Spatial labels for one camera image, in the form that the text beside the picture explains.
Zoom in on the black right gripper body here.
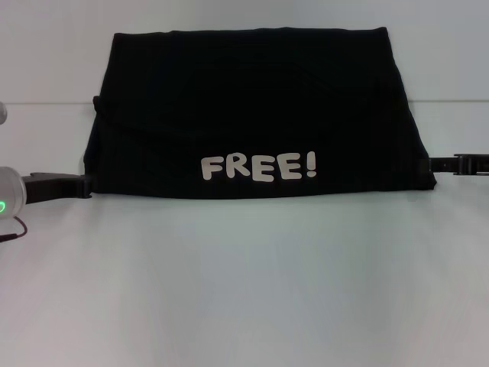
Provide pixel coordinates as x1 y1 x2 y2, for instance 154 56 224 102
453 153 489 176

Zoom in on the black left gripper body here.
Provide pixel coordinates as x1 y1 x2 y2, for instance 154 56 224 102
21 172 77 206

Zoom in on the black shirt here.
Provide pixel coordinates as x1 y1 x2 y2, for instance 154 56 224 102
82 26 439 200

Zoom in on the left gripper cable with plug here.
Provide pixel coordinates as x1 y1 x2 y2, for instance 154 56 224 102
0 216 29 243

